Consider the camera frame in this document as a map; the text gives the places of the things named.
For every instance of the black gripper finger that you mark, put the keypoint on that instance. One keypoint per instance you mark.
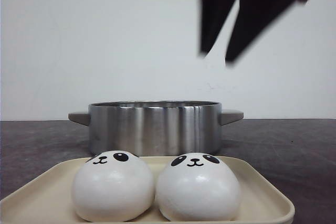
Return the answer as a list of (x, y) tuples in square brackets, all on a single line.
[(253, 17), (213, 16)]

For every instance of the panda bun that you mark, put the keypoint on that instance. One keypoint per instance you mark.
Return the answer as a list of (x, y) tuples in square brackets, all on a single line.
[(198, 187), (112, 186)]

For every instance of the stainless steel steamer pot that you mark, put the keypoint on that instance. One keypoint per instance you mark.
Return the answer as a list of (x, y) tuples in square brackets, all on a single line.
[(156, 128)]

